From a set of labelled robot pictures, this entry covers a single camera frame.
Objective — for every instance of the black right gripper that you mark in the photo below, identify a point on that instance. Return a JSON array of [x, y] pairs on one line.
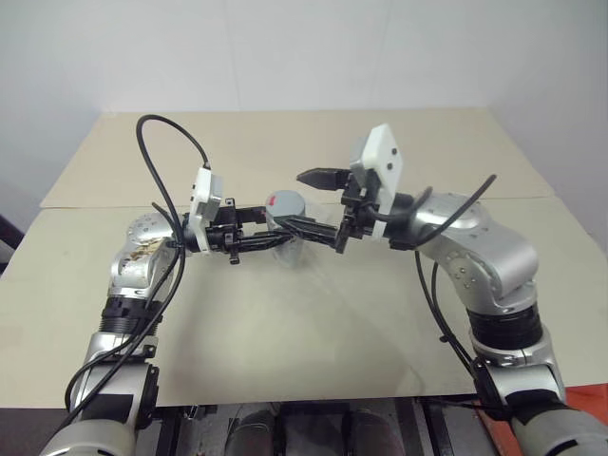
[[354, 223]]

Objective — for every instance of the black table frame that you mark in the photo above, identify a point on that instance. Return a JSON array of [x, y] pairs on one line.
[[168, 432]]

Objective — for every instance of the dark rounded shape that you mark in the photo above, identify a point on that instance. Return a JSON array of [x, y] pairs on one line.
[[249, 434]]

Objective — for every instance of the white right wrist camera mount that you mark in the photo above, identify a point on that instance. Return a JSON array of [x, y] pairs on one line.
[[385, 152]]

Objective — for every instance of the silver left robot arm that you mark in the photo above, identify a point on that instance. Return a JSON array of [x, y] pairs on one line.
[[138, 266]]

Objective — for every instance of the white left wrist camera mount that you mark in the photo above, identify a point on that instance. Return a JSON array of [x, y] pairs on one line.
[[202, 195]]

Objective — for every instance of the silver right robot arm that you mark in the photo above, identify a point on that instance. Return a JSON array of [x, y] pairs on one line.
[[499, 256]]

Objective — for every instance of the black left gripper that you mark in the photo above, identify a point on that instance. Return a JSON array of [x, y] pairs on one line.
[[225, 237]]

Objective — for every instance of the grey jar lid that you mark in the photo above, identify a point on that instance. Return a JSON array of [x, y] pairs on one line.
[[287, 203]]

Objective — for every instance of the grey cylindrical cup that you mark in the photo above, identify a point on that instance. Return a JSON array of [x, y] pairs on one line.
[[290, 256]]

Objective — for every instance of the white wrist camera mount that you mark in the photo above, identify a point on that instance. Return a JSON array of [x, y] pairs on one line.
[[385, 152], [202, 195]]

